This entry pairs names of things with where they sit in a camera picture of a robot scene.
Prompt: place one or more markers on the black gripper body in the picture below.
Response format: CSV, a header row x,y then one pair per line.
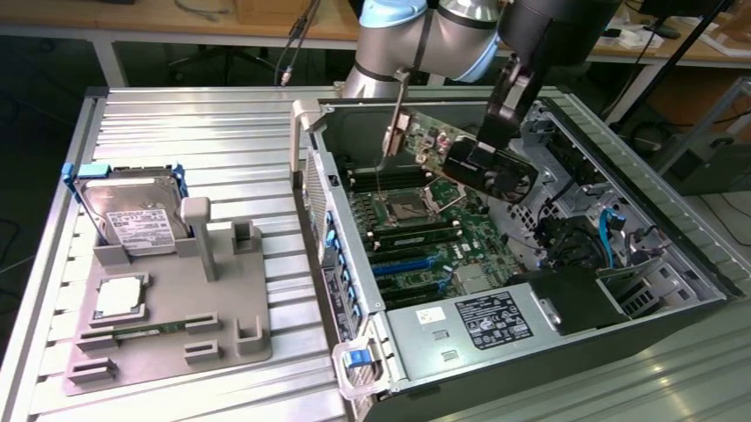
x,y
558,31

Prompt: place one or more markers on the black graphics card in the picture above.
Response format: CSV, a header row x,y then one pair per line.
x,y
505,176

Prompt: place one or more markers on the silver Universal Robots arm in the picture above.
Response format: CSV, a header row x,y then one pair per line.
x,y
399,48

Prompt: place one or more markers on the white and black desk object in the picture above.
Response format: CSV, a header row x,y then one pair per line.
x,y
637,39

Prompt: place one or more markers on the perforated metal drive cage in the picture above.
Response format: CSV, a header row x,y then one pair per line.
x,y
554,176

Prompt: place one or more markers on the metal socket cover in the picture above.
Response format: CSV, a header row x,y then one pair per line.
x,y
430,189

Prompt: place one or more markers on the black computer mouse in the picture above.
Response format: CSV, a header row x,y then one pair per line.
x,y
667,31

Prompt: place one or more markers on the black RAM slot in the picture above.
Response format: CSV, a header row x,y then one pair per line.
x,y
405,182

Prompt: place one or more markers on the black stand pole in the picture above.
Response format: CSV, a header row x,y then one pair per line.
x,y
675,61

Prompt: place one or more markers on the green motherboard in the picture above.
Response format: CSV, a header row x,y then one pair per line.
x,y
470,228

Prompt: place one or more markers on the CPU socket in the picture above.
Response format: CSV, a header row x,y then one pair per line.
x,y
411,206

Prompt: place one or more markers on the thin metal locking lever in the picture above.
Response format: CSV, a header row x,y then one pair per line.
x,y
381,184

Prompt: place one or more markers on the silver chipset heatsink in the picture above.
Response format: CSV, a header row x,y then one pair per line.
x,y
473,281

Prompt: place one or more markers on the blue expansion slot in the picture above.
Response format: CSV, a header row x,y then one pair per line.
x,y
402,267

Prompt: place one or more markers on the dark equipment box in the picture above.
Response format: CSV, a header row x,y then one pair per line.
x,y
715,171

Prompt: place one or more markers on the black expansion slot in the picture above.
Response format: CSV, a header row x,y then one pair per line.
x,y
414,301
407,288

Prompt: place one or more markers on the grey disk bay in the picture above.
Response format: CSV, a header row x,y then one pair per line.
x,y
639,299

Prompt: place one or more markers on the black stand base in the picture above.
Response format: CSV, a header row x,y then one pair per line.
x,y
226,55

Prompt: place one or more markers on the grey power supply unit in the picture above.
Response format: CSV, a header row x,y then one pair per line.
x,y
422,347

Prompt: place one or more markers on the black open PC case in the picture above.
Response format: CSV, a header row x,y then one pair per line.
x,y
587,360

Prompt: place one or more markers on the silver hard disk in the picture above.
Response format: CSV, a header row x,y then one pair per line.
x,y
135,228

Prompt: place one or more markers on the grey parts rack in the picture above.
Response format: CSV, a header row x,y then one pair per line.
x,y
170,299

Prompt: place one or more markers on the blue disk caddy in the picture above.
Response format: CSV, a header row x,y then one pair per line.
x,y
94,170

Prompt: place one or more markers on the green RAM stick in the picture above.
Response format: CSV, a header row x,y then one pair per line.
x,y
153,329

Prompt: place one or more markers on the silver CPU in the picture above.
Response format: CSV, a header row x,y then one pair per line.
x,y
121,296

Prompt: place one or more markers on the wooden desk white frame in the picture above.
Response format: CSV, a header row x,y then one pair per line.
x,y
147,26
631,56

